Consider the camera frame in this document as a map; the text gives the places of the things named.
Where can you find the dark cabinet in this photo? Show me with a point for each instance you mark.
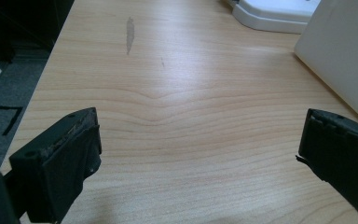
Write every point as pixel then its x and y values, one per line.
pixel 18 21

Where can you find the white box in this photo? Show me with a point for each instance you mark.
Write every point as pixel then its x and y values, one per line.
pixel 345 53

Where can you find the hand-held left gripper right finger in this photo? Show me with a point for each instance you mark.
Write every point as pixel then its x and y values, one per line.
pixel 341 155

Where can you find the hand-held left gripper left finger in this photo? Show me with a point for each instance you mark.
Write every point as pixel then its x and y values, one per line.
pixel 59 161

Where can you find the white plastic base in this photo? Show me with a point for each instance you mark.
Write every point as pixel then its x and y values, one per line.
pixel 270 14

